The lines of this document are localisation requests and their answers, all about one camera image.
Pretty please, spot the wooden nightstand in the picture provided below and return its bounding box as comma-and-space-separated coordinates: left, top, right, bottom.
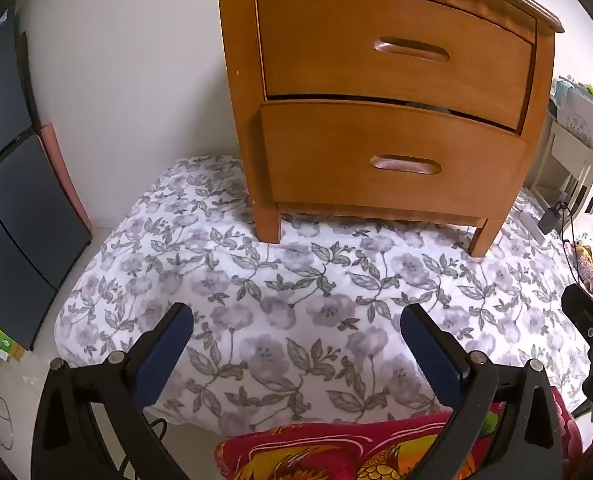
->
205, 0, 565, 259

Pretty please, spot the white shelf rack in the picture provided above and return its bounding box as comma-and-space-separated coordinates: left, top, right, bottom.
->
530, 110, 593, 211

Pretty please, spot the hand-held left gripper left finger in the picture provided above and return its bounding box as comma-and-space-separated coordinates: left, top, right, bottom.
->
30, 302, 194, 480

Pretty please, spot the shallow wooden drawer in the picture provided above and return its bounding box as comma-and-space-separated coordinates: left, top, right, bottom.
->
255, 0, 538, 134

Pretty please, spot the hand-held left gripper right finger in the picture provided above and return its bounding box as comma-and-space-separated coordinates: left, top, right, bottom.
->
400, 303, 564, 480

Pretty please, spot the red printed blanket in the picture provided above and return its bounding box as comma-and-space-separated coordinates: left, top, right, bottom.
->
214, 385, 585, 480

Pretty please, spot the black floor cable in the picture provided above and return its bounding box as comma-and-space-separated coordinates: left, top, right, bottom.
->
116, 416, 168, 480

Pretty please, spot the pink board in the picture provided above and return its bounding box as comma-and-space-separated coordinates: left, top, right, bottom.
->
39, 122, 94, 232

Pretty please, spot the black charger cable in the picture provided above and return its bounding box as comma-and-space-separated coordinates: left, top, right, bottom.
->
557, 204, 593, 307

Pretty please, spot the colourful packet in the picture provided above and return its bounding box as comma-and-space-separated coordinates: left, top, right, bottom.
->
573, 241, 593, 292

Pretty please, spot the white power strip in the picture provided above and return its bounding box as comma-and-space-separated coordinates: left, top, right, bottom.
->
518, 210, 548, 244

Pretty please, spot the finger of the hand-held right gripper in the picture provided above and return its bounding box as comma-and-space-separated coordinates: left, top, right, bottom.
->
561, 284, 593, 356

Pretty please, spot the grey floral blanket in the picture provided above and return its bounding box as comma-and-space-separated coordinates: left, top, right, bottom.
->
54, 155, 593, 435

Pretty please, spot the black charger adapter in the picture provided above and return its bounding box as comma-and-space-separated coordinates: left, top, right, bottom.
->
538, 202, 573, 234

